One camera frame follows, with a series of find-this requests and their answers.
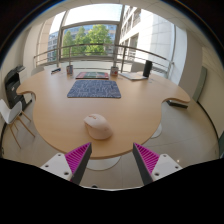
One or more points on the dark blue stapler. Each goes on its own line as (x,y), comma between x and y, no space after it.
(56,70)

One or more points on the beige computer mouse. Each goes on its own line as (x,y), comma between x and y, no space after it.
(98,126)

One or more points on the black office printer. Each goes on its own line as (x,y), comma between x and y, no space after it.
(13,86)

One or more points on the white chair with wooden legs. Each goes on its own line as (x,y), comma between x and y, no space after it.
(9,113)

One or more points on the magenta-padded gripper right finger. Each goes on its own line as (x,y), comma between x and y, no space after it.
(160,163)

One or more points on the white shell chair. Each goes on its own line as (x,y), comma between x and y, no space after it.
(37,70)

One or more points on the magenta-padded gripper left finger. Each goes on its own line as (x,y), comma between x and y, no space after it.
(63,163)

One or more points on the black cylinder speaker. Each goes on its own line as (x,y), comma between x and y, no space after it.
(147,68)

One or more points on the dark blue patterned mouse pad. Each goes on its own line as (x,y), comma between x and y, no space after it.
(94,89)

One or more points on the red and dark magazine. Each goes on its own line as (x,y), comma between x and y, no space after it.
(92,75)

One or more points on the white illustrated book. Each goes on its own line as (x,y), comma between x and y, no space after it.
(132,76)

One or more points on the printed tin can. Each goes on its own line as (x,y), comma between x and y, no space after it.
(69,69)
(114,71)

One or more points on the metal balcony railing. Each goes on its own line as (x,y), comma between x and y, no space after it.
(100,44)

